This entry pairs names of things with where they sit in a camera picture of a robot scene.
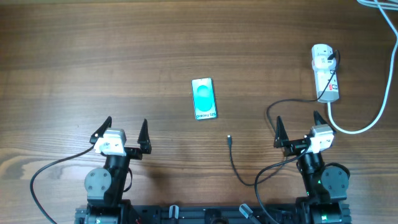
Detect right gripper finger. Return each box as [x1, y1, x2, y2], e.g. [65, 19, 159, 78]
[313, 110, 336, 134]
[274, 116, 289, 148]

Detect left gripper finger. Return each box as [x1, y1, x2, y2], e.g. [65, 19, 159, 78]
[90, 116, 112, 144]
[137, 119, 152, 154]

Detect black USB charging cable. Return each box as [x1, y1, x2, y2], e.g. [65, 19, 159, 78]
[226, 49, 341, 187]

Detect Galaxy smartphone teal screen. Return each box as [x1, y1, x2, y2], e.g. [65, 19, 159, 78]
[192, 78, 218, 120]

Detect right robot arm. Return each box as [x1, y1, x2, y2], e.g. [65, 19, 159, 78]
[274, 111, 352, 224]

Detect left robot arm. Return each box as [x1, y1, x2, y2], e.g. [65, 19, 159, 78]
[75, 116, 152, 224]

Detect white USB charger plug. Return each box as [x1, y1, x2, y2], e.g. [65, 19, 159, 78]
[312, 55, 336, 72]

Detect white power strip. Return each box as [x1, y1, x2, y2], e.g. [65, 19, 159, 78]
[312, 44, 340, 103]

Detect white power strip cord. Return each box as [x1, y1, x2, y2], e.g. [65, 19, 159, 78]
[326, 0, 398, 135]

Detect white cables in corner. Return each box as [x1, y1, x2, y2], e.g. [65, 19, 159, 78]
[356, 0, 398, 11]

